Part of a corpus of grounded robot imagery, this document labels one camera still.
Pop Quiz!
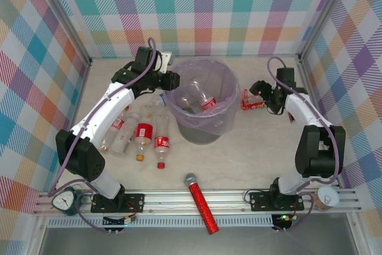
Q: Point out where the clear bottle white label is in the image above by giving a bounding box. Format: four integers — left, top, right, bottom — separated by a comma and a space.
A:
110, 113, 141, 156

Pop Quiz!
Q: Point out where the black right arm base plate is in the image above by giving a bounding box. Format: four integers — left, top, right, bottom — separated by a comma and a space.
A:
249, 191, 305, 211

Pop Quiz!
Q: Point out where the grey metal shelf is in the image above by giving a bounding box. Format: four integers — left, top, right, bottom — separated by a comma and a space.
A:
37, 214, 361, 255

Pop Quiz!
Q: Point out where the clear bottle small red label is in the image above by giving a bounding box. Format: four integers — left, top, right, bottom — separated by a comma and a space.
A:
100, 114, 127, 152

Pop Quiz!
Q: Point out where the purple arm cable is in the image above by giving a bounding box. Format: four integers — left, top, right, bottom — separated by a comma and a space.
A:
267, 56, 341, 234
47, 37, 158, 235

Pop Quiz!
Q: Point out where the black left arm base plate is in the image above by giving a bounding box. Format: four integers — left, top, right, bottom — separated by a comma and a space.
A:
91, 192, 146, 214

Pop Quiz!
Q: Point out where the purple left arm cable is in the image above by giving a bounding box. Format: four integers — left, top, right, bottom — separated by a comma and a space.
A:
47, 37, 158, 235

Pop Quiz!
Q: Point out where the tin can with pull tab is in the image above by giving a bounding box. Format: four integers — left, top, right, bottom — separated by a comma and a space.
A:
315, 185, 341, 211

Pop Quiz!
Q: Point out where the aluminium frame rail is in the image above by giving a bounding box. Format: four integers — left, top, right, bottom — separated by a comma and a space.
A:
32, 188, 364, 217

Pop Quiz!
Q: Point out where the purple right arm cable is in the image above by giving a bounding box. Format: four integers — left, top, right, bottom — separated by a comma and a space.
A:
267, 56, 341, 234

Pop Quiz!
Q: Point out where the cola bottle red cap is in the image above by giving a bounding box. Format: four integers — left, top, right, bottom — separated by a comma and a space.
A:
153, 115, 172, 169
190, 79, 218, 112

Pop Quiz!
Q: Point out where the water bottle red green label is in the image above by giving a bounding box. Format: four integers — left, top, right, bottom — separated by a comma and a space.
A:
241, 88, 267, 110

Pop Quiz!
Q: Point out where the grey mesh waste bin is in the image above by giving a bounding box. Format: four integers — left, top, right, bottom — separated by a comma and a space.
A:
166, 58, 241, 145

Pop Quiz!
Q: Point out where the aluminium frame post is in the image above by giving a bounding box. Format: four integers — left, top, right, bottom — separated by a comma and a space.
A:
34, 0, 93, 72
297, 0, 359, 62

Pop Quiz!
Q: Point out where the red glitter microphone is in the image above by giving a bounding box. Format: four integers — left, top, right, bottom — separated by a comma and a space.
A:
183, 173, 220, 236

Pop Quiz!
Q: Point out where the mesh bin with pink bag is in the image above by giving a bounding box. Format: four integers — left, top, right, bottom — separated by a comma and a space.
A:
165, 57, 242, 136

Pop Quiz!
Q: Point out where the white slotted cable duct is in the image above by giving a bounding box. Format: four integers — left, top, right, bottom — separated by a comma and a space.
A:
47, 217, 274, 229

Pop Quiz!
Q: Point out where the green alarm clock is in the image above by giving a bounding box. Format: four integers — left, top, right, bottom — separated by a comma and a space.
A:
50, 186, 84, 217

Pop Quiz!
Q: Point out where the red label bottle yellow cap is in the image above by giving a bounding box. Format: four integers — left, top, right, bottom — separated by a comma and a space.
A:
133, 122, 156, 161

